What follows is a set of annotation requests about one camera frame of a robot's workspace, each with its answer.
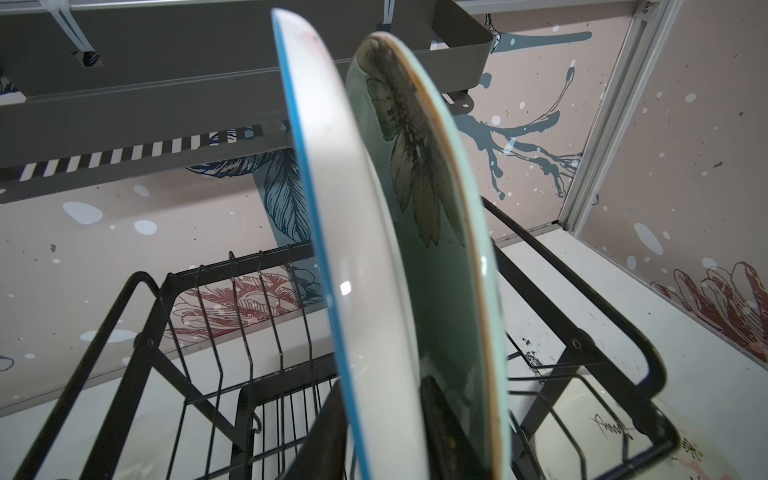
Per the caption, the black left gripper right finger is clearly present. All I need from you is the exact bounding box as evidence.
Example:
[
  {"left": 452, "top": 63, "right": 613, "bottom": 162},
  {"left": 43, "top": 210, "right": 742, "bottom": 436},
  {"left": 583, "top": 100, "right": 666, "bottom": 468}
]
[{"left": 420, "top": 376, "right": 490, "bottom": 479}]

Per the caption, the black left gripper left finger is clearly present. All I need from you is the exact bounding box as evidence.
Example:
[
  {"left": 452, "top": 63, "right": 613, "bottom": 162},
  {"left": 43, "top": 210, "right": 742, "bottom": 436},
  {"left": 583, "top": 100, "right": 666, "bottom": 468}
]
[{"left": 281, "top": 383, "right": 348, "bottom": 480}]

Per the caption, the white watermelon plate blue rim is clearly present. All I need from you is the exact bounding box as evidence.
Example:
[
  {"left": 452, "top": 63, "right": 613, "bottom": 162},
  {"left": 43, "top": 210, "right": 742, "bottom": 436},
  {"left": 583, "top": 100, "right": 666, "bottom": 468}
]
[{"left": 271, "top": 8, "right": 430, "bottom": 479}]

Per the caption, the black wire dish rack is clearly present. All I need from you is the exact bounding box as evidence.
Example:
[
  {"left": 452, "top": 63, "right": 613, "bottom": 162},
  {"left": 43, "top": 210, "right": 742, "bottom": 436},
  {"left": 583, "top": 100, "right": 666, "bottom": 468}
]
[{"left": 13, "top": 216, "right": 681, "bottom": 479}]

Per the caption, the mint green plate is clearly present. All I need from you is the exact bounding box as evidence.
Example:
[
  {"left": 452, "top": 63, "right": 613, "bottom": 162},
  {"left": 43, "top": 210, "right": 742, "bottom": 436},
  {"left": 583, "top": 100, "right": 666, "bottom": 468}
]
[{"left": 345, "top": 32, "right": 512, "bottom": 479}]

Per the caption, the horizontal aluminium crossbar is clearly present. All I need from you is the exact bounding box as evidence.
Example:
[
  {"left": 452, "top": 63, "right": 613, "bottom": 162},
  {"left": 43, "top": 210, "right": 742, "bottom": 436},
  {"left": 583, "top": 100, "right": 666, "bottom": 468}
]
[{"left": 1, "top": 0, "right": 619, "bottom": 15}]

